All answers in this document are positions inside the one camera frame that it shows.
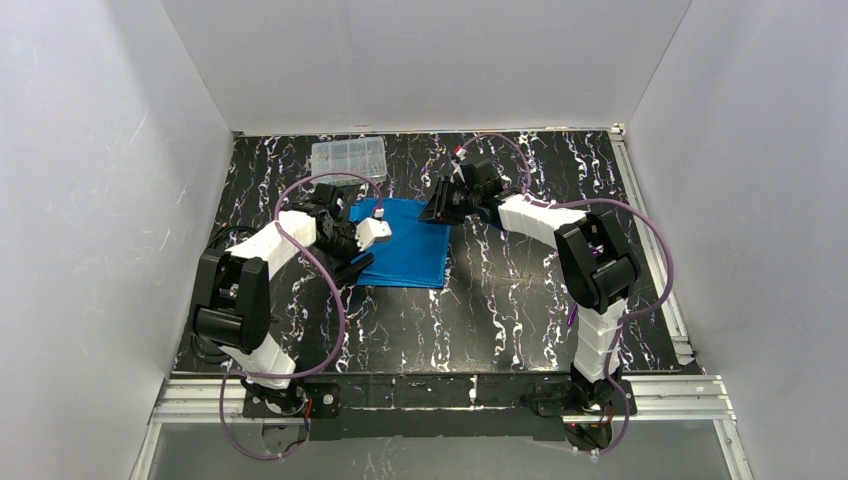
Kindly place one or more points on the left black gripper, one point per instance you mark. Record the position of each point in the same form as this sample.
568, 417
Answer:
351, 254

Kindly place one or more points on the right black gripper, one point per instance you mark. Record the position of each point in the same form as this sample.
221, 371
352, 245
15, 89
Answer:
448, 201

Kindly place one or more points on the blue cloth napkin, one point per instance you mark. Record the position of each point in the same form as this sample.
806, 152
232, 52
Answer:
416, 254

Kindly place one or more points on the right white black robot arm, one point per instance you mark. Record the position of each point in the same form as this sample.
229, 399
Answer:
598, 264

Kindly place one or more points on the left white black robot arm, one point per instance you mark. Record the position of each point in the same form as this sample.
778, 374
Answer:
231, 304

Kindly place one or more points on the clear plastic compartment box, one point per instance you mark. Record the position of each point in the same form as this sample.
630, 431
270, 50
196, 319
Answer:
364, 156

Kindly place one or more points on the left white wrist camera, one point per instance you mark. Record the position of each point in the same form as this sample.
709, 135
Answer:
371, 231

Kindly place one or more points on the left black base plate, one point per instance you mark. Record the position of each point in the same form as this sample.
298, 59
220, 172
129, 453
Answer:
316, 400

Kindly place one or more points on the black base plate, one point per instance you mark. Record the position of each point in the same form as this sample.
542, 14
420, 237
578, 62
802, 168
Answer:
316, 400
563, 397

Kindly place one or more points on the right aluminium rail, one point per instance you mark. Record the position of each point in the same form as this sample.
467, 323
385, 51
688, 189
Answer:
653, 251

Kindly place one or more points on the aluminium rail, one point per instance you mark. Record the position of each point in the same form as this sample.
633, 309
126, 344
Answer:
653, 251
658, 397

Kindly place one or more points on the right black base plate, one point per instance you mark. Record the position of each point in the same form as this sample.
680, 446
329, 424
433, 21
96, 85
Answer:
563, 397

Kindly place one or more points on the front aluminium rail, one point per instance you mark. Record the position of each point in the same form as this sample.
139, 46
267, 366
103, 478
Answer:
658, 397

